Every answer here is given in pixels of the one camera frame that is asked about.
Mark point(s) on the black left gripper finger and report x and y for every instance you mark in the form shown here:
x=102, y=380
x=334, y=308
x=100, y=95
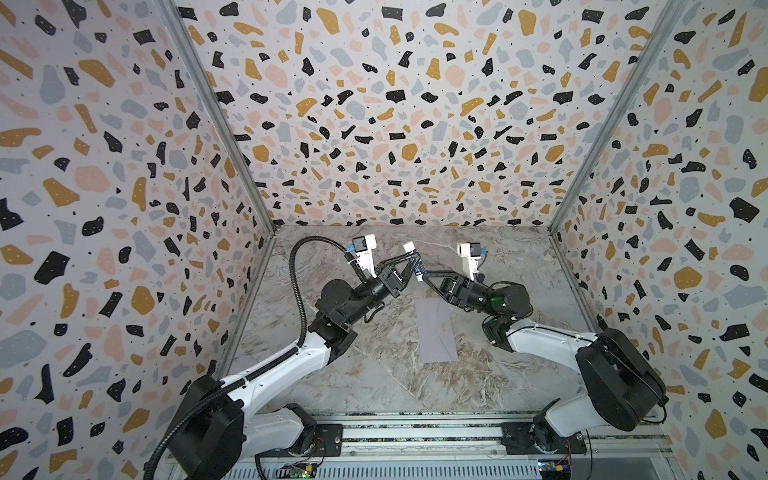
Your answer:
x=394, y=263
x=412, y=270

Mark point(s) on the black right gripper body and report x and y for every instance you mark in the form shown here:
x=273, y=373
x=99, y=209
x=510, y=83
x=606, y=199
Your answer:
x=447, y=284

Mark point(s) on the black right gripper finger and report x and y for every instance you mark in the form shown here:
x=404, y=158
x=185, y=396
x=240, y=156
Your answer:
x=451, y=276
x=436, y=284

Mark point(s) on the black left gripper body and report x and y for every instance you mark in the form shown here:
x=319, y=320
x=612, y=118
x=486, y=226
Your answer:
x=380, y=288

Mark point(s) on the blue glue stick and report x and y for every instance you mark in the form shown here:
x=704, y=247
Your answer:
x=414, y=256

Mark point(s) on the lavender envelope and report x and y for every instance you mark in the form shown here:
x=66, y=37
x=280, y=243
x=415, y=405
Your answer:
x=436, y=338

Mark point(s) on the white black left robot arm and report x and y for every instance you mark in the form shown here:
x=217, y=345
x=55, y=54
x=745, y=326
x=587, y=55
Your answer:
x=221, y=421

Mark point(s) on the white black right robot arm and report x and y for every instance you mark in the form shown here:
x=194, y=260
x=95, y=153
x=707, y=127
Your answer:
x=621, y=389

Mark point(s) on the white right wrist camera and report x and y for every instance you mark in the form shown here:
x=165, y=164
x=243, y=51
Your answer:
x=473, y=256

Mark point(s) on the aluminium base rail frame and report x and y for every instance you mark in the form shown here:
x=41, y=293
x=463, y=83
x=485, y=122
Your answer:
x=441, y=445

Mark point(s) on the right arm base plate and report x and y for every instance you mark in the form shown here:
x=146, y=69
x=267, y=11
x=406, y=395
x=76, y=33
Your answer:
x=529, y=438

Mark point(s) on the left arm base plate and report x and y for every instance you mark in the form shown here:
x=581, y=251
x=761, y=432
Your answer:
x=319, y=440

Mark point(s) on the right aluminium corner post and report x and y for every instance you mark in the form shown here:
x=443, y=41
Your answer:
x=669, y=16

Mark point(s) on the aluminium corner post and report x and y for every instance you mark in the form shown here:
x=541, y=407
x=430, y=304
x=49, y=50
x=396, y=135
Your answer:
x=169, y=13
x=669, y=16

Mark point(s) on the left aluminium corner post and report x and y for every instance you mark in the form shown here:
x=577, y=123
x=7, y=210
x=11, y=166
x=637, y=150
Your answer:
x=169, y=13

